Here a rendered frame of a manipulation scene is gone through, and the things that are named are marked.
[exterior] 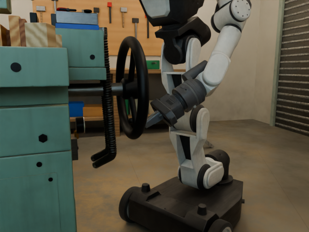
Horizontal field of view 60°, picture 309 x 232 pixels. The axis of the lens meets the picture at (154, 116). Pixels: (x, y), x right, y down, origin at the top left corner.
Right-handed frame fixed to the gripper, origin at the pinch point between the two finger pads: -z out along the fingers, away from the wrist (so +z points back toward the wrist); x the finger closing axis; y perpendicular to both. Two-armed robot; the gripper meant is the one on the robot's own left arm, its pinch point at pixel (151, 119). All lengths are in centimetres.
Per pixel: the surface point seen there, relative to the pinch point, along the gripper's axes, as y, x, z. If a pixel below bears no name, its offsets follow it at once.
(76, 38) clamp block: 32.2, 2.4, -7.9
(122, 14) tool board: -71, 307, 101
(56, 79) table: 36.0, -20.8, -16.5
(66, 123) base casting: 25.6, -16.6, -19.6
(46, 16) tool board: -33, 331, 10
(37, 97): 31.1, -12.3, -21.4
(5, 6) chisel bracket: 43.4, 10.2, -17.3
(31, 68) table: 38.9, -19.7, -18.7
